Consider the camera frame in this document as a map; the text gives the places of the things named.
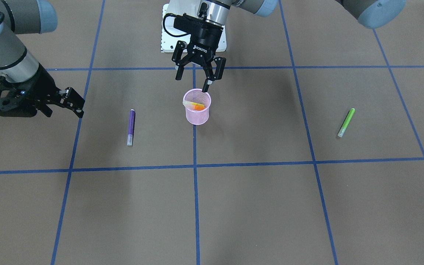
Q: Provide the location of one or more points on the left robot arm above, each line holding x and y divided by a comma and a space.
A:
249, 17

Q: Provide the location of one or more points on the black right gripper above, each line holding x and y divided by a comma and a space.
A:
43, 83

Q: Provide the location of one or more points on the pink mesh pen holder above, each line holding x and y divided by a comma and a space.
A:
201, 98

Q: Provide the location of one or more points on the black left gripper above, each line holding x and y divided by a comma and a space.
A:
206, 40

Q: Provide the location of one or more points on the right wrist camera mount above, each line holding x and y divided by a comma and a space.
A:
18, 99

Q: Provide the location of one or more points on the orange highlighter pen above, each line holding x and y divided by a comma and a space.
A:
199, 107

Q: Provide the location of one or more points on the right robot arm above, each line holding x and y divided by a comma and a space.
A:
22, 17

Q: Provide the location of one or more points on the purple highlighter pen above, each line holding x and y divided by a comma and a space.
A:
131, 127

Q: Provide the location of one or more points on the green highlighter pen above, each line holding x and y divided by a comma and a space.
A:
346, 122

